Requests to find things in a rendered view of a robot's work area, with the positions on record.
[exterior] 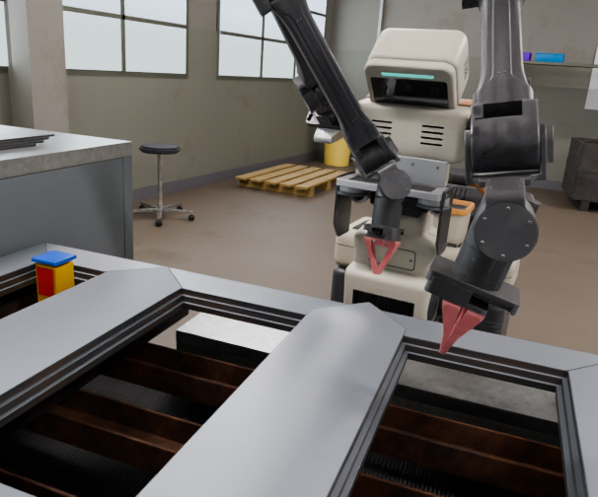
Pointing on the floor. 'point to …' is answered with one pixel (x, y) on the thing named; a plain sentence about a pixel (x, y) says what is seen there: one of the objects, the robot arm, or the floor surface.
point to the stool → (160, 178)
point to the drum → (336, 154)
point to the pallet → (290, 179)
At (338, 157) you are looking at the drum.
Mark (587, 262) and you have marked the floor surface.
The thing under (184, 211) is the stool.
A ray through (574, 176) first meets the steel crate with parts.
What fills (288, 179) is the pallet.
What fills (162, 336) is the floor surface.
